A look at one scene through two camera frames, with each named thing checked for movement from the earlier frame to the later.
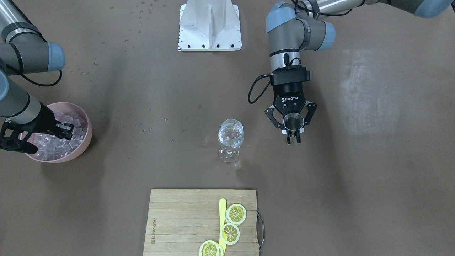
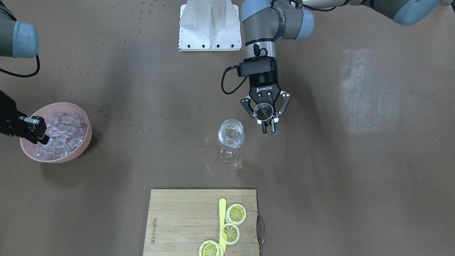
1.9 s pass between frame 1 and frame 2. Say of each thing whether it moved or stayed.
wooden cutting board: stayed
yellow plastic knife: stayed
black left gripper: moved
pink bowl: stayed
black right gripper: moved
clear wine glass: stayed
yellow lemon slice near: stayed
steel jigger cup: moved
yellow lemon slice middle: stayed
